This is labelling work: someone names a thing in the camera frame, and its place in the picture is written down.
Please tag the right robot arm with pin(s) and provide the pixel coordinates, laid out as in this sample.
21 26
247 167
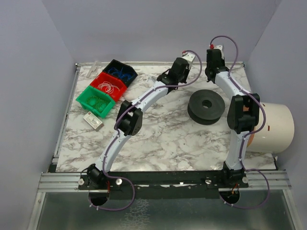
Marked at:
243 113

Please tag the flat printed packet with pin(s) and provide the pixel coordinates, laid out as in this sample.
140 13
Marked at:
150 79

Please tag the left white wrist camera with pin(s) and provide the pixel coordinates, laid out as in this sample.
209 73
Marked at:
189 57

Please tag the green storage bin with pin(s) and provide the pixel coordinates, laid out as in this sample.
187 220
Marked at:
96 101

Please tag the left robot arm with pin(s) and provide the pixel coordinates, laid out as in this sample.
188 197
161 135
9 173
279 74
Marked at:
130 116

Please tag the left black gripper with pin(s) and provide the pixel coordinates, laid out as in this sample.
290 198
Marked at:
180 66

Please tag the black cable spool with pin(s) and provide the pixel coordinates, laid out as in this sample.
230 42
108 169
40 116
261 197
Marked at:
206 107

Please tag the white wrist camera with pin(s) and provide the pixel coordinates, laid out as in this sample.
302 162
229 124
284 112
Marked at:
189 57
221 48

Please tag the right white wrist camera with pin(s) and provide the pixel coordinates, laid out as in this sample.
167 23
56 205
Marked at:
221 48

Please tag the red storage bin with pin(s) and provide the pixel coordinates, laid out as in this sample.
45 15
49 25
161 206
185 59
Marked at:
110 85

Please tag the black storage bin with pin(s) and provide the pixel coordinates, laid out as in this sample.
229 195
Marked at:
121 71

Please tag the clear plastic piece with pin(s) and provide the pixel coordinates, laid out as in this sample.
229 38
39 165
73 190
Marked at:
92 68

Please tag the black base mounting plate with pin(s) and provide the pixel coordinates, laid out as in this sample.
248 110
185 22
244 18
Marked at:
160 185

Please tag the aluminium table edge rail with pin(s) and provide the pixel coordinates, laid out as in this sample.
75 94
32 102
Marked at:
130 63

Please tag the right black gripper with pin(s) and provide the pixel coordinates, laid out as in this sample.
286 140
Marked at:
214 58

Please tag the white cylindrical container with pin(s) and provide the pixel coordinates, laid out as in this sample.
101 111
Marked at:
278 132

